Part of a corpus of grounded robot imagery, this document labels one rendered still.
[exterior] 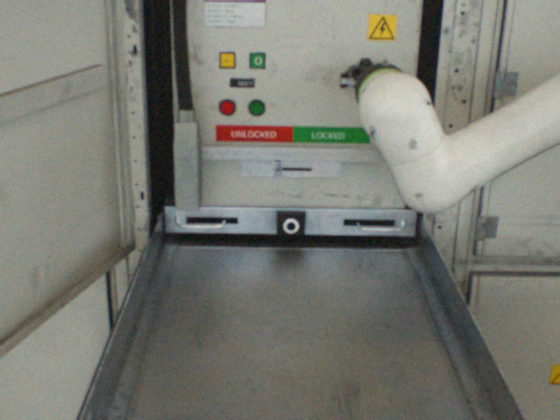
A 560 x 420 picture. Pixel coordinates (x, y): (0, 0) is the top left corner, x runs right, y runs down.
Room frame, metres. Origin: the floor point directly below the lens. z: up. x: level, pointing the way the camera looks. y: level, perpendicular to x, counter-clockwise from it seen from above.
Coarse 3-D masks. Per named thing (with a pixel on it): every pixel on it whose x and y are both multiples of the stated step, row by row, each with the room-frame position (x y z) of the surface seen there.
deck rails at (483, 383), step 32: (160, 224) 1.41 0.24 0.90; (160, 256) 1.37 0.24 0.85; (416, 256) 1.39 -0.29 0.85; (160, 288) 1.22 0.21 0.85; (448, 288) 1.17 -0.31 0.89; (128, 320) 1.05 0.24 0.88; (448, 320) 1.12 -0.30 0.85; (128, 352) 1.00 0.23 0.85; (448, 352) 1.02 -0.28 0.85; (480, 352) 0.96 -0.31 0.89; (96, 384) 0.82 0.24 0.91; (128, 384) 0.91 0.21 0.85; (480, 384) 0.93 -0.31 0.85; (96, 416) 0.81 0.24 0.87; (480, 416) 0.85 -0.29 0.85; (512, 416) 0.80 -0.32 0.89
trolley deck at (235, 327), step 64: (192, 256) 1.38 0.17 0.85; (256, 256) 1.38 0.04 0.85; (320, 256) 1.39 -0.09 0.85; (384, 256) 1.40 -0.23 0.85; (192, 320) 1.11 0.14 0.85; (256, 320) 1.12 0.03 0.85; (320, 320) 1.12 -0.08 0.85; (384, 320) 1.12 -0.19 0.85; (192, 384) 0.92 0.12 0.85; (256, 384) 0.92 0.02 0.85; (320, 384) 0.93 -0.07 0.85; (384, 384) 0.93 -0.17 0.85; (448, 384) 0.93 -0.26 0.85
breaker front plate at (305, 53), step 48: (192, 0) 1.47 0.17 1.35; (288, 0) 1.47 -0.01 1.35; (336, 0) 1.47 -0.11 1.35; (384, 0) 1.47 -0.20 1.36; (192, 48) 1.47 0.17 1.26; (240, 48) 1.47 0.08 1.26; (288, 48) 1.47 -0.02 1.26; (336, 48) 1.47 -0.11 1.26; (384, 48) 1.47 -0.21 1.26; (240, 96) 1.47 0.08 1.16; (288, 96) 1.47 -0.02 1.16; (336, 96) 1.47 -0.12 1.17; (240, 144) 1.47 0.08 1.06; (288, 144) 1.47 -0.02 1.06; (336, 144) 1.47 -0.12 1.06; (240, 192) 1.47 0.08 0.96; (288, 192) 1.47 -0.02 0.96; (336, 192) 1.47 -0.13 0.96; (384, 192) 1.47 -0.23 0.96
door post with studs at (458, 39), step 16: (448, 0) 1.44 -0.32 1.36; (464, 0) 1.43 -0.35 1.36; (480, 0) 1.43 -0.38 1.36; (448, 16) 1.44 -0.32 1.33; (464, 16) 1.43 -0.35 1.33; (448, 32) 1.42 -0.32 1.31; (464, 32) 1.43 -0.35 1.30; (448, 48) 1.44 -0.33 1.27; (464, 48) 1.43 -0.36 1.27; (448, 64) 1.44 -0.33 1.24; (464, 64) 1.43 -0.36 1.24; (448, 80) 1.43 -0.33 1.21; (464, 80) 1.43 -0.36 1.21; (448, 96) 1.43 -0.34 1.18; (464, 96) 1.43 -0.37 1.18; (448, 112) 1.43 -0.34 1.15; (464, 112) 1.43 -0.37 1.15; (448, 128) 1.43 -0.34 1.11; (432, 224) 1.44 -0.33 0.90; (448, 224) 1.43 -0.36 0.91; (448, 240) 1.43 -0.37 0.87; (448, 256) 1.43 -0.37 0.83
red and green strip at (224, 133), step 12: (216, 132) 1.47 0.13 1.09; (228, 132) 1.47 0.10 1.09; (240, 132) 1.47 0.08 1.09; (252, 132) 1.47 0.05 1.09; (264, 132) 1.47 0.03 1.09; (276, 132) 1.47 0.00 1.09; (288, 132) 1.47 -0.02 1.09; (300, 132) 1.47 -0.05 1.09; (312, 132) 1.47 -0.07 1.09; (324, 132) 1.47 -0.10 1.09; (336, 132) 1.47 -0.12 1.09; (348, 132) 1.47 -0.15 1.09; (360, 132) 1.47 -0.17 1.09
